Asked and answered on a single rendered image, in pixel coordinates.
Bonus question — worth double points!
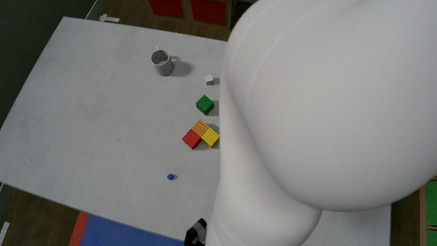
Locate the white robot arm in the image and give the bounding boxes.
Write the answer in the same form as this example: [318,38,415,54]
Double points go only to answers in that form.
[205,0,437,246]

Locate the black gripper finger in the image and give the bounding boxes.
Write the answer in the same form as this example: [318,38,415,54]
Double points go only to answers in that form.
[184,218,207,246]

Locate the dark green cube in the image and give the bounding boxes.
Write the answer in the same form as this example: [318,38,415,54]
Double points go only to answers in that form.
[196,95,214,116]

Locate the white mug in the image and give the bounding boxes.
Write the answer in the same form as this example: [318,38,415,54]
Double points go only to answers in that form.
[150,45,174,76]

